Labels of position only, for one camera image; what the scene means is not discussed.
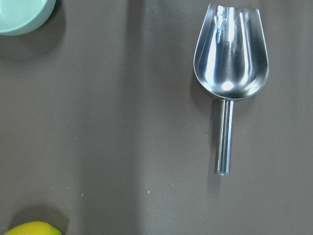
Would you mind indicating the yellow lemon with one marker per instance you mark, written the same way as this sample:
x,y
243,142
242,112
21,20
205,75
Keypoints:
x,y
34,228

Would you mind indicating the metal ice scoop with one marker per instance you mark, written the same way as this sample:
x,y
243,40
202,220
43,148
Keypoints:
x,y
231,63

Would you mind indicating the mint green bowl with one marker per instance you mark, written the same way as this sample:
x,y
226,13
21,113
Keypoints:
x,y
18,17

